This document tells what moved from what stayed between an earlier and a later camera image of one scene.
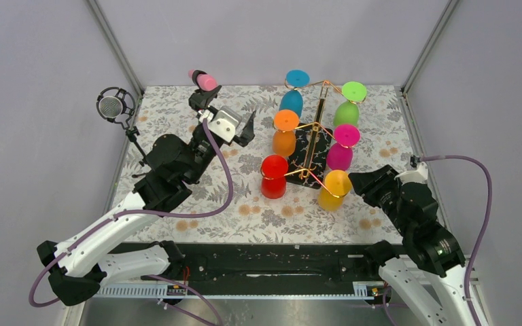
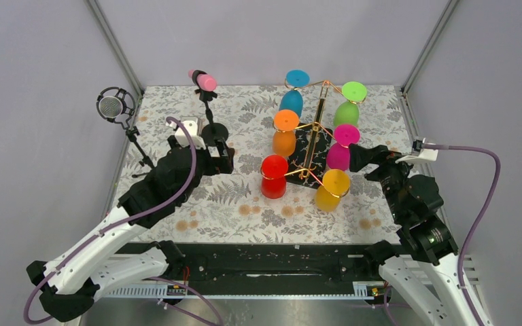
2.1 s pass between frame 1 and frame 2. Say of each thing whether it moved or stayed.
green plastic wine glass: stayed
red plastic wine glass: stayed
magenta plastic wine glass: stayed
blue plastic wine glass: stayed
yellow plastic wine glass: stayed
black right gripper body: moved
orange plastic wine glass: stayed
